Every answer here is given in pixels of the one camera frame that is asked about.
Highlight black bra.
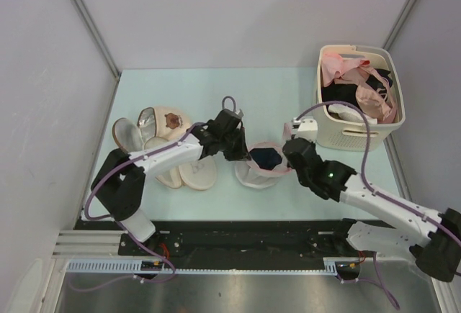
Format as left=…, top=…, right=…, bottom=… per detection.
left=249, top=148, right=282, bottom=171

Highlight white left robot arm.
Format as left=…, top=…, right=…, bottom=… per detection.
left=84, top=109, right=250, bottom=255

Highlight cream plastic laundry basket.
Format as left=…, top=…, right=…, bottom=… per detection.
left=313, top=45, right=406, bottom=151

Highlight white bra in basket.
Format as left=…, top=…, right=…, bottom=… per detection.
left=328, top=104, right=364, bottom=123

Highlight silver brown-rimmed bra cup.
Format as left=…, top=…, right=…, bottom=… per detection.
left=112, top=118, right=144, bottom=153

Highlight black garment in basket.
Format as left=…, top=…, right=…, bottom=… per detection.
left=322, top=75, right=388, bottom=111

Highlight pink bras in basket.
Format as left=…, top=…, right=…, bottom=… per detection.
left=321, top=53, right=398, bottom=124

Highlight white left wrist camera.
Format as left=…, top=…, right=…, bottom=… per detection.
left=234, top=109, right=243, bottom=119

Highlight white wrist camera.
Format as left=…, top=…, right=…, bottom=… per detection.
left=290, top=117, right=318, bottom=142
left=234, top=109, right=243, bottom=119

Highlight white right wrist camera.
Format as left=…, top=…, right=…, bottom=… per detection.
left=290, top=117, right=318, bottom=142

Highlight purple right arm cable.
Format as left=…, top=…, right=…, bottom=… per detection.
left=295, top=100, right=461, bottom=310

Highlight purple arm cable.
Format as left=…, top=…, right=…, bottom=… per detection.
left=295, top=100, right=461, bottom=310
left=68, top=96, right=246, bottom=292

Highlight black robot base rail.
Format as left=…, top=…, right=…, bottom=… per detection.
left=73, top=215, right=364, bottom=270

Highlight white slotted cable duct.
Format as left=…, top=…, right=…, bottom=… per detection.
left=66, top=258, right=366, bottom=276

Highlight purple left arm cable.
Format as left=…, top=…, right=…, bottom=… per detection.
left=68, top=96, right=246, bottom=292

